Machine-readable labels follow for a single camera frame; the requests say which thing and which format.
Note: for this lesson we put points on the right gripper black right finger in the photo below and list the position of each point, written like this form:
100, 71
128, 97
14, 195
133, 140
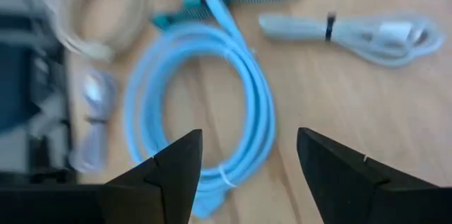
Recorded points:
353, 188

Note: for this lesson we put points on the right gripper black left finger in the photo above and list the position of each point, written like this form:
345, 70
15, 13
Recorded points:
159, 188

